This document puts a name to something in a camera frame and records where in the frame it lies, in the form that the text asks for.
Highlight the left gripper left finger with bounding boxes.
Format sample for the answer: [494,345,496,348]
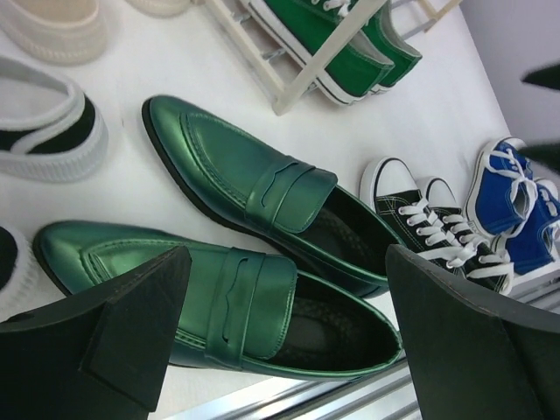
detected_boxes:
[1,247,192,419]

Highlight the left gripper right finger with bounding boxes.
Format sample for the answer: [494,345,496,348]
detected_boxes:
[386,245,559,419]

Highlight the green loafer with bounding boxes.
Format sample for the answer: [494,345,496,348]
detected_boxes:
[32,220,403,381]
[141,95,401,298]

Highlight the green canvas sneaker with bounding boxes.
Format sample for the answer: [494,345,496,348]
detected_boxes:
[362,1,422,93]
[242,0,396,105]

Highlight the cream shoe rack metal bars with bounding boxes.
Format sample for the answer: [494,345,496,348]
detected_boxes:
[203,1,460,116]

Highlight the black canvas sneaker right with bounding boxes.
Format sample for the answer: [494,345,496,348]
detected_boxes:
[417,177,514,295]

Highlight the black canvas sneaker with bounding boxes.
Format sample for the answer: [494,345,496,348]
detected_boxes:
[360,157,472,281]
[417,177,514,295]

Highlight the black white sneaker lower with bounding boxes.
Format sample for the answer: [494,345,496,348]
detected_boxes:
[1,224,39,322]

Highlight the black white sneaker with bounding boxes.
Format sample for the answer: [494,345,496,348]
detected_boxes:
[1,224,39,322]
[1,56,109,183]

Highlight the blue canvas sneaker lower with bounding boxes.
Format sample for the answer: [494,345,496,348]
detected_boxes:
[492,178,559,284]

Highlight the blue canvas sneaker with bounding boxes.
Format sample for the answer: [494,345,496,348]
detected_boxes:
[492,178,559,284]
[464,136,537,237]

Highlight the black canvas sneaker left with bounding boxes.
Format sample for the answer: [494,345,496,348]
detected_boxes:
[360,157,472,281]

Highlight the blue canvas sneaker upper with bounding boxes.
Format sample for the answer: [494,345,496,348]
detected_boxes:
[464,136,537,237]

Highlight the black white sneaker upper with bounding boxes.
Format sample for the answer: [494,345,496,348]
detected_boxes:
[1,56,109,183]

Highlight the beige sneaker left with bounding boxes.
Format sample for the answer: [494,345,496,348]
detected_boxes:
[1,0,108,66]

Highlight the beige sneaker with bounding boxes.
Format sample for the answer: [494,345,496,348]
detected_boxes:
[1,0,108,66]
[127,0,192,18]

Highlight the beige sneaker right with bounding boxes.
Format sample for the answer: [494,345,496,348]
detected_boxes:
[127,0,192,18]

